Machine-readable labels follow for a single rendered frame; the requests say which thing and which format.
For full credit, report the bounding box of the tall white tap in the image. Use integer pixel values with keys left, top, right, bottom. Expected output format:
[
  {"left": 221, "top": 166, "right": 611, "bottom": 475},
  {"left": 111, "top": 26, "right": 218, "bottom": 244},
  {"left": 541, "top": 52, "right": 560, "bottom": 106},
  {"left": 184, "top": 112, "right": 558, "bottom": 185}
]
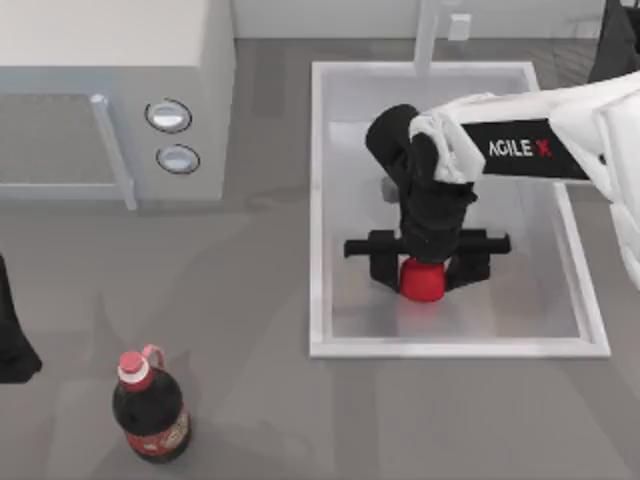
[{"left": 411, "top": 0, "right": 442, "bottom": 77}]

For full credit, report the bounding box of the small white wall box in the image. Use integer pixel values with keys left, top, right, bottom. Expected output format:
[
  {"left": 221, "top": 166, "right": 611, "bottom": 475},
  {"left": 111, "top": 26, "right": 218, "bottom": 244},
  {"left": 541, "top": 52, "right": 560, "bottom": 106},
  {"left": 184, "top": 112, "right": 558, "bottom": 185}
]
[{"left": 446, "top": 13, "right": 472, "bottom": 42}]

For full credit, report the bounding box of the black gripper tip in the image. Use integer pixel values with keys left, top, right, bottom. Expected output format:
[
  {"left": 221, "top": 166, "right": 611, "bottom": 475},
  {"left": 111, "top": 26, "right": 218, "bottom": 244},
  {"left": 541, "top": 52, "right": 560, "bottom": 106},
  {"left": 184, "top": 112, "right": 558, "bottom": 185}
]
[{"left": 0, "top": 253, "right": 44, "bottom": 386}]

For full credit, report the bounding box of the microwave oven door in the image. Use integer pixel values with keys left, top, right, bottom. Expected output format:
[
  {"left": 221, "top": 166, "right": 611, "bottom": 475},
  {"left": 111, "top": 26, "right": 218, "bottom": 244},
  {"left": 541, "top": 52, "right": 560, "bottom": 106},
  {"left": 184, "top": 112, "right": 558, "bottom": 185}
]
[{"left": 0, "top": 92, "right": 132, "bottom": 201}]

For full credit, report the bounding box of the microwave knob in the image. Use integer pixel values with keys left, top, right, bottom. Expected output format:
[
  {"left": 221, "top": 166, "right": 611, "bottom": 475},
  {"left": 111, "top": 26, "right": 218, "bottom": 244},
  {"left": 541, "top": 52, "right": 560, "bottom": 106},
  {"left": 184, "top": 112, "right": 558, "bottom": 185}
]
[
  {"left": 144, "top": 98, "right": 194, "bottom": 135},
  {"left": 155, "top": 143, "right": 202, "bottom": 177}
]

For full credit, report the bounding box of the dark bottle with red cap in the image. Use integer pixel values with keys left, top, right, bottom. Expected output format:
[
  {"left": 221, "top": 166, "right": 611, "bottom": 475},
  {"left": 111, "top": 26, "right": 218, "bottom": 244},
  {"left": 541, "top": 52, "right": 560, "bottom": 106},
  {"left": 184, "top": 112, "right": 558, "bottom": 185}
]
[{"left": 111, "top": 343, "right": 194, "bottom": 465}]

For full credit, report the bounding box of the black post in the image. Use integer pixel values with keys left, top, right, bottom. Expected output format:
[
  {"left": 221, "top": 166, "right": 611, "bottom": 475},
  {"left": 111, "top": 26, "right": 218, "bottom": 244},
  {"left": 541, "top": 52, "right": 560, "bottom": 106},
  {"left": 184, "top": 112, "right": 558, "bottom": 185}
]
[{"left": 586, "top": 0, "right": 640, "bottom": 85}]

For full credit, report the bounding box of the pale microwave oven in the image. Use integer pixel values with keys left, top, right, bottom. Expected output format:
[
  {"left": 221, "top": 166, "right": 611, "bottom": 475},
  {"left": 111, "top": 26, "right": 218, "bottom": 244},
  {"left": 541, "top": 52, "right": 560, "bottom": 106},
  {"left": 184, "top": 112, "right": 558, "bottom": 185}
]
[{"left": 0, "top": 0, "right": 237, "bottom": 212}]

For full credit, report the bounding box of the white sink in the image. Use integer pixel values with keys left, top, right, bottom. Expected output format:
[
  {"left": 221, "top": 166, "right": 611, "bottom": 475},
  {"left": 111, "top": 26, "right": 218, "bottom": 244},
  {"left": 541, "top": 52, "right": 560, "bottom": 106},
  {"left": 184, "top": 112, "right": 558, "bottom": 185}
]
[{"left": 308, "top": 60, "right": 613, "bottom": 359}]

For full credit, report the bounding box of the microwave door handle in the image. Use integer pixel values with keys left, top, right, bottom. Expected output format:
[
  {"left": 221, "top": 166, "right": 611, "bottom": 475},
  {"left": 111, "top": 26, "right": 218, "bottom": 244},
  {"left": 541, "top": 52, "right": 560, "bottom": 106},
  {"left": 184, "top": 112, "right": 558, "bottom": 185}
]
[{"left": 88, "top": 93, "right": 138, "bottom": 212}]

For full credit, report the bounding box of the red cup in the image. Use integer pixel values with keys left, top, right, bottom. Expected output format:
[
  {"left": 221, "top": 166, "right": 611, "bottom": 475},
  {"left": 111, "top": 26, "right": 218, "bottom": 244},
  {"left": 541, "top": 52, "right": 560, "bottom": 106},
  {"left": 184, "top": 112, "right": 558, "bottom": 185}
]
[{"left": 398, "top": 255, "right": 447, "bottom": 304}]

